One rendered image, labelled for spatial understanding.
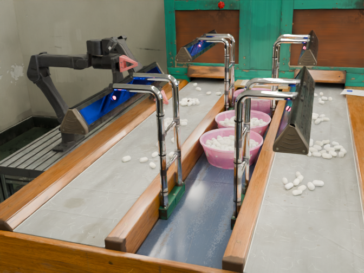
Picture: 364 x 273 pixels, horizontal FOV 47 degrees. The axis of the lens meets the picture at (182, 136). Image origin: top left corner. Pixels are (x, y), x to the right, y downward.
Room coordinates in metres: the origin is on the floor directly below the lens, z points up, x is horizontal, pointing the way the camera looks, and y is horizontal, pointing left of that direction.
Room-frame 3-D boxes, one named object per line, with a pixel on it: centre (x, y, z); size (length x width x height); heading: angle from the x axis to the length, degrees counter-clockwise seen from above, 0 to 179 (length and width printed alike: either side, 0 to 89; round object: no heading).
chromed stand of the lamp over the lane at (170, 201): (1.31, 0.12, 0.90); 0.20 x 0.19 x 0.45; 162
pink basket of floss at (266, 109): (2.33, -0.43, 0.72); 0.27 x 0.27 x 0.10
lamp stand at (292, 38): (2.10, -0.57, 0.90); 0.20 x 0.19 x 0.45; 162
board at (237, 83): (2.54, -0.50, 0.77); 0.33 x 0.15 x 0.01; 72
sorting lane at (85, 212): (1.86, 0.08, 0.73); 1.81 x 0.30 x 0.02; 162
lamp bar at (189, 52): (2.26, -0.12, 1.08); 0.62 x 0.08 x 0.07; 162
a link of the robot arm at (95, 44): (1.86, 0.38, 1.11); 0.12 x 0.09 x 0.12; 73
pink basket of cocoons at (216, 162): (1.65, -0.21, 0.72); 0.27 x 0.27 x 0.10
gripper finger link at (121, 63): (1.82, 0.22, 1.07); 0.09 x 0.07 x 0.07; 73
